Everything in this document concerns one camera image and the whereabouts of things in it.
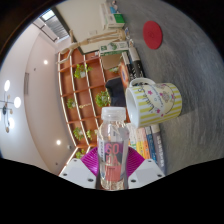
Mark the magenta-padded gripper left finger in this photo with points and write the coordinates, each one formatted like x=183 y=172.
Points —
x=78 y=171

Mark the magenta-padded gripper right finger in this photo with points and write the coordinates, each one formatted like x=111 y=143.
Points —
x=146 y=171

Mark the clear plastic bottle pink label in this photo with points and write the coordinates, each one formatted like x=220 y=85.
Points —
x=113 y=156

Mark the stack of colourful books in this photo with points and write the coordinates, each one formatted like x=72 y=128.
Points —
x=150 y=146

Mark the round recessed ceiling light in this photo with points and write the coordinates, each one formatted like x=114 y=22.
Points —
x=58 y=142
x=45 y=62

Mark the white mug yellow stripes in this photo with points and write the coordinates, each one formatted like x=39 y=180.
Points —
x=156 y=105

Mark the wooden shelf unit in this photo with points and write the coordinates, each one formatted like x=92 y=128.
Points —
x=83 y=90

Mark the ceiling lamp with round lights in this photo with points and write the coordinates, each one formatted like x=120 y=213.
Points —
x=8 y=106

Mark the ceiling air vent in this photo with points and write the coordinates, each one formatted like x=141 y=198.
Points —
x=26 y=83

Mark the brown chair back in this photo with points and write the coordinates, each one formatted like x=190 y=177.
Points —
x=111 y=61

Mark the green white drink carton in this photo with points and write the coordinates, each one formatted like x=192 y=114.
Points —
x=115 y=48

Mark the flat round red coaster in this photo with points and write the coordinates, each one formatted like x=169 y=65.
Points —
x=152 y=35

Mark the grey curtain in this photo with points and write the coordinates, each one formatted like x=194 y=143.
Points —
x=58 y=30

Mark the green white small box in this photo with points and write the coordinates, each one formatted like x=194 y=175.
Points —
x=116 y=20

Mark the window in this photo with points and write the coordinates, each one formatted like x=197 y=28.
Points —
x=47 y=15

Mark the white wall switch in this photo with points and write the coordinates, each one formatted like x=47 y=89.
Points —
x=92 y=33

